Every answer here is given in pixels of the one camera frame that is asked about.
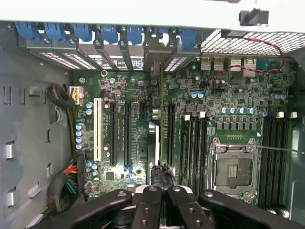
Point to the silver port block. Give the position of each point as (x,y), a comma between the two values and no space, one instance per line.
(218,64)
(206,64)
(250,66)
(236,64)

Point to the white power connector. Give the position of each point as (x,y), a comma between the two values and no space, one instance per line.
(79,95)

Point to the long black expansion slot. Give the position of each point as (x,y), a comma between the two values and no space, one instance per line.
(171,133)
(114,133)
(128,133)

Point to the black PC case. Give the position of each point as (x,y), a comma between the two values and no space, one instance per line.
(299,179)

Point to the blue card retention clip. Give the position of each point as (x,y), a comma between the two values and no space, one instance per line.
(27,31)
(82,32)
(54,32)
(134,34)
(188,35)
(162,29)
(109,33)

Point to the black case lock tab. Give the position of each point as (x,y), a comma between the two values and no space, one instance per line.
(253,16)

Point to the short black expansion slot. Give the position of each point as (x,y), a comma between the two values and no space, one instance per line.
(142,112)

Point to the metal CPU socket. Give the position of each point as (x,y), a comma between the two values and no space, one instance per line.
(232,171)

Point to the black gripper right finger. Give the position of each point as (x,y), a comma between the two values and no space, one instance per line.
(188,210)

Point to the thin metal locking lever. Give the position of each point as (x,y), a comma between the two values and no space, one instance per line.
(281,149)

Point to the green motherboard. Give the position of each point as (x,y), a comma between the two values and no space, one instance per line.
(238,100)

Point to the white expansion slot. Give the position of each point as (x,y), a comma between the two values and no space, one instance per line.
(97,131)

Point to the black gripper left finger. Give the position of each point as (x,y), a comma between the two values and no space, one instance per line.
(147,210)

